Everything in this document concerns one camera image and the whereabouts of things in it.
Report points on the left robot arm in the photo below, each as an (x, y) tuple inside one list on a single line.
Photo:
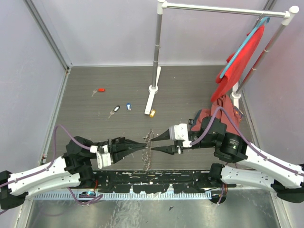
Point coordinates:
[(72, 169)]

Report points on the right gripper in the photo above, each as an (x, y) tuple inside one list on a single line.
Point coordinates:
[(170, 149)]

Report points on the red cloth on hanger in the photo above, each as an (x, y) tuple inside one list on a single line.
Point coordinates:
[(237, 68)]

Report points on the blue clothes hanger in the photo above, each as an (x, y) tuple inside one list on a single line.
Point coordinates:
[(249, 36)]

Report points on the key with small red tag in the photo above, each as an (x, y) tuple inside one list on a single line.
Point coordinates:
[(99, 90)]

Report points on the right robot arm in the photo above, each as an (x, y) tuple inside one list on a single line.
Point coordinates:
[(243, 162)]

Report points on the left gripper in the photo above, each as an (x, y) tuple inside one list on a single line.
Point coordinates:
[(122, 142)]

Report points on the white slotted cable duct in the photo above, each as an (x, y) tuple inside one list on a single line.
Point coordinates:
[(170, 195)]

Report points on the metal disc keyring organizer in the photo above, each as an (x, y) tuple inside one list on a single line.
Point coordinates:
[(147, 152)]

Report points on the white clothes rack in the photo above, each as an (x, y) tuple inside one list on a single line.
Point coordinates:
[(201, 29)]

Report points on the key with black tag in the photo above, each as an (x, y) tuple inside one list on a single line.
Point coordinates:
[(112, 112)]

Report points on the blue key tag with key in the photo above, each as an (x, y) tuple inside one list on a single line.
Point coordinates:
[(128, 106)]

